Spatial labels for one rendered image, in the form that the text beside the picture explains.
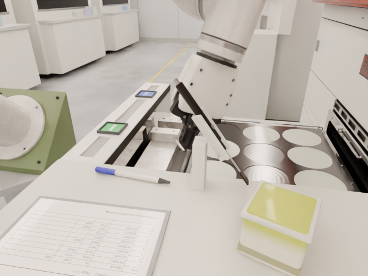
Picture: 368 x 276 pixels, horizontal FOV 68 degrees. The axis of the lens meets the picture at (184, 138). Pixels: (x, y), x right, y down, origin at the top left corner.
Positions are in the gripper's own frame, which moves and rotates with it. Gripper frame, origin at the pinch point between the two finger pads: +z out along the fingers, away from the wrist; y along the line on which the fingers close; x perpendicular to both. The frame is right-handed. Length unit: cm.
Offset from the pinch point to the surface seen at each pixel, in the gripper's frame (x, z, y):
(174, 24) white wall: -783, -42, -266
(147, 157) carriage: -15.5, 13.3, 0.5
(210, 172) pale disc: -0.9, 7.7, -8.8
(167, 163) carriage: -10.9, 11.9, -3.2
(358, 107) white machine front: 0.4, -15.5, -41.3
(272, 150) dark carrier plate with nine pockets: -4.3, 1.2, -26.7
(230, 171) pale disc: 0.0, 6.1, -13.2
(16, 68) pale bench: -374, 90, 68
